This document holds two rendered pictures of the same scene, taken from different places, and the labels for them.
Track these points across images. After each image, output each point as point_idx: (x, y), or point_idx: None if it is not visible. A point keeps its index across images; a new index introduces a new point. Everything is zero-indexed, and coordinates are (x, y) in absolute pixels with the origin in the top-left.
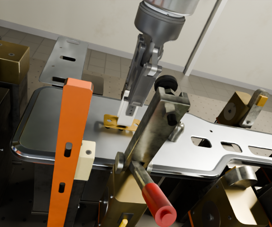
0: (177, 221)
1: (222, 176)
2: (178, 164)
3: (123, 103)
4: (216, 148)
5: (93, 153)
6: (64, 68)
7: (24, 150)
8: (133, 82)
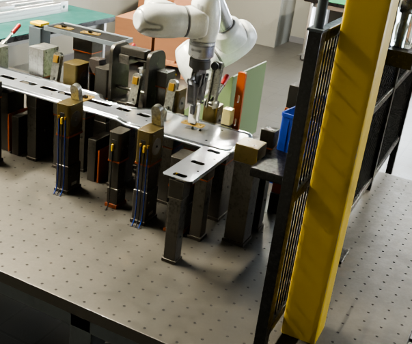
0: (132, 179)
1: (176, 91)
2: (173, 115)
3: (199, 108)
4: (137, 111)
5: (226, 106)
6: (206, 156)
7: (246, 132)
8: (201, 92)
